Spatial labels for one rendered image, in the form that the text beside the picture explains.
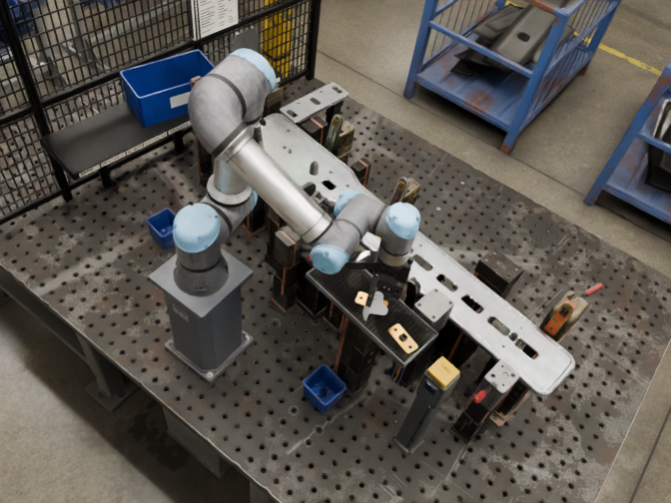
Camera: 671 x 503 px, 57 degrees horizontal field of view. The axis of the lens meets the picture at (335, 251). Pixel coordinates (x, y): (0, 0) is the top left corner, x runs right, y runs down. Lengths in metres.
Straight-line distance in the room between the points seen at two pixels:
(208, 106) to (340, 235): 0.38
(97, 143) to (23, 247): 0.48
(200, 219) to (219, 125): 0.38
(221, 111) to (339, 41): 3.40
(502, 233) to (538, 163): 1.53
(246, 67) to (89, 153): 1.00
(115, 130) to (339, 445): 1.30
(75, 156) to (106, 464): 1.23
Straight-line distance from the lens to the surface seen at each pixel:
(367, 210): 1.40
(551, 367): 1.92
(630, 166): 4.07
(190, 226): 1.60
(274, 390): 2.03
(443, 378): 1.60
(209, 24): 2.50
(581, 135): 4.41
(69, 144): 2.30
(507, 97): 4.20
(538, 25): 4.29
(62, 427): 2.86
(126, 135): 2.30
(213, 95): 1.30
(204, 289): 1.72
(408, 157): 2.76
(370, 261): 1.52
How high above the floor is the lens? 2.54
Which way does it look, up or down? 52 degrees down
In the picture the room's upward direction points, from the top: 10 degrees clockwise
